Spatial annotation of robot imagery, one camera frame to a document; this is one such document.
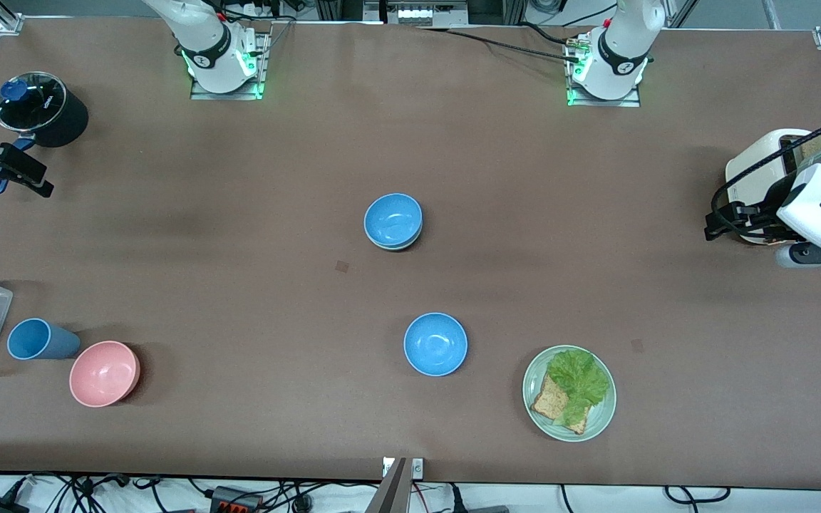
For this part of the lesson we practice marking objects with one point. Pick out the green bowl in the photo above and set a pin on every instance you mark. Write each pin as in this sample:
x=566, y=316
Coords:
x=396, y=248

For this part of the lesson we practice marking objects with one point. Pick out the grey camera mount pole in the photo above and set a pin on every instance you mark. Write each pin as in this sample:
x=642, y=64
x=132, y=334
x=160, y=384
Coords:
x=390, y=491

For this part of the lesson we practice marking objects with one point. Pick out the green plate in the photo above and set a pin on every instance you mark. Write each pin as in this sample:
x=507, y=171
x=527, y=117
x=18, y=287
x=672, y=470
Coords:
x=599, y=420

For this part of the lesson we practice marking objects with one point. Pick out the green lettuce leaf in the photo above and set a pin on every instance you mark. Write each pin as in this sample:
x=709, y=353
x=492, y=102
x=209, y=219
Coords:
x=580, y=377

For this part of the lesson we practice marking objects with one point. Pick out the blue bowl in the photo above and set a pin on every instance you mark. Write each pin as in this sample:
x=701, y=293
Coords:
x=435, y=344
x=393, y=219

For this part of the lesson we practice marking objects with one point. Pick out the blue cup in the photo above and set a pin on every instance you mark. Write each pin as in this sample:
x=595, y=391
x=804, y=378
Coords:
x=43, y=340

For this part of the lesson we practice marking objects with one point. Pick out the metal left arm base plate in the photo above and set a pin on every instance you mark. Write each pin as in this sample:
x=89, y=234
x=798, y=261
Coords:
x=631, y=101

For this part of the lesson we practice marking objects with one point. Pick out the grey equipment box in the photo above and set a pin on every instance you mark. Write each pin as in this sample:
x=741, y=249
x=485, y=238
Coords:
x=425, y=11

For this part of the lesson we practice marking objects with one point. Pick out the glass lid with blue knob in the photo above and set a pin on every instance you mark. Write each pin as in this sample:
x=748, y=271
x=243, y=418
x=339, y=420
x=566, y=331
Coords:
x=33, y=103

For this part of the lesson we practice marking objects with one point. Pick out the brown bread slice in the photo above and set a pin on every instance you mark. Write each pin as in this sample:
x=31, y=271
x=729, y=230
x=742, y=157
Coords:
x=547, y=402

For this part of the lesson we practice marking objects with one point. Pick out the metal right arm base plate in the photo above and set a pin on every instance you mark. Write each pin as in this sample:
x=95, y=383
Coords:
x=262, y=68

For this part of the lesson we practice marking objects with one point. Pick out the white toaster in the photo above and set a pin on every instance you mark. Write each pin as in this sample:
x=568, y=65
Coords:
x=756, y=160

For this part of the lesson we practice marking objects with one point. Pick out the pink bowl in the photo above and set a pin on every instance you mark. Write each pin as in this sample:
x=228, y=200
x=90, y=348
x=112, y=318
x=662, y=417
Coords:
x=102, y=374

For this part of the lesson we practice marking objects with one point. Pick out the toast slice in toaster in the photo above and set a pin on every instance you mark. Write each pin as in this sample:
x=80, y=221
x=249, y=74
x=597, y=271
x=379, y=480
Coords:
x=818, y=146

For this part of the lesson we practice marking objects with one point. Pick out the black adapter with orange buttons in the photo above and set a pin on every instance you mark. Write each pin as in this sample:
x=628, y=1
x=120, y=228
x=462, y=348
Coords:
x=236, y=499

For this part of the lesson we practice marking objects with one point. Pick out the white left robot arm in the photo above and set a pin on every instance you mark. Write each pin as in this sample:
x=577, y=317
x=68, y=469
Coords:
x=621, y=50

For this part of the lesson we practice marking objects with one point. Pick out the black power brick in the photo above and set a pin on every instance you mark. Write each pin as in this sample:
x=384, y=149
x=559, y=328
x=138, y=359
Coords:
x=1, y=506

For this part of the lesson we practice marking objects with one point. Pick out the aluminium frame corner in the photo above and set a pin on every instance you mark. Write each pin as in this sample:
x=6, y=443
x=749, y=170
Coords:
x=8, y=18

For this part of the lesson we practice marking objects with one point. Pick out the small metal table bracket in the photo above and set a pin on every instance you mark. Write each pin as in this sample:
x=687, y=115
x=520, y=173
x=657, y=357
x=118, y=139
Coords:
x=417, y=468

